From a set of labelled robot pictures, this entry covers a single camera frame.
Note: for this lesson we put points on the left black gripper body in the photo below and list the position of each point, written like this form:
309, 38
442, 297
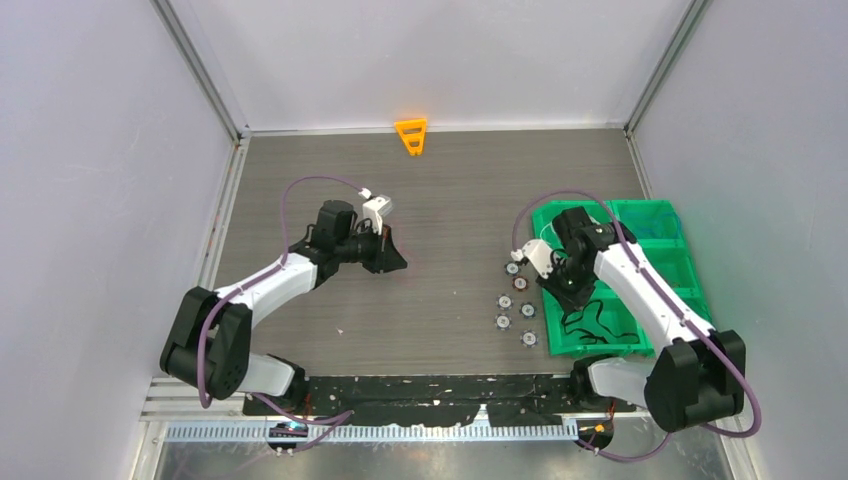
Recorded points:
371, 249

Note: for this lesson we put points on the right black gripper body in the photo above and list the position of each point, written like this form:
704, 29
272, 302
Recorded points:
571, 284

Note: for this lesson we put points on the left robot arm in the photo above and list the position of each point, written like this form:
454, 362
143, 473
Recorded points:
209, 344

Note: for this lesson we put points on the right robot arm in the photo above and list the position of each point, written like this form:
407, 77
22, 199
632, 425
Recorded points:
698, 375

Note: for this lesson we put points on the brown poker chip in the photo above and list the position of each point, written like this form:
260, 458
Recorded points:
520, 283

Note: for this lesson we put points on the blue poker chip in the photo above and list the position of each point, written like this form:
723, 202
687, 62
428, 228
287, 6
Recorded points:
503, 322
527, 310
512, 269
504, 302
529, 338

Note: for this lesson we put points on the green compartment bin tray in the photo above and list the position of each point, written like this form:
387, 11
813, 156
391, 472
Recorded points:
606, 326

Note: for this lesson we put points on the orange triangular plastic stand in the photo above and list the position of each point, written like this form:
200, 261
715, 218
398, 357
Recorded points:
412, 133

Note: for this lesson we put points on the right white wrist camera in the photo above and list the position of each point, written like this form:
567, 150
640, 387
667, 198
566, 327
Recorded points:
537, 253

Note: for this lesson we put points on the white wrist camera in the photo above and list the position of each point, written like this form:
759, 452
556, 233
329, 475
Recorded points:
537, 253
375, 208

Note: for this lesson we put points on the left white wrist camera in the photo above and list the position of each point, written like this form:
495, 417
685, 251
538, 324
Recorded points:
375, 208

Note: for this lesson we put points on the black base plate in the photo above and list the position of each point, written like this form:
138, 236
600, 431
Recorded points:
443, 400

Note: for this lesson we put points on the aluminium rail frame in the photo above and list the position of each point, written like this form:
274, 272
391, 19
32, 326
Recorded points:
242, 419

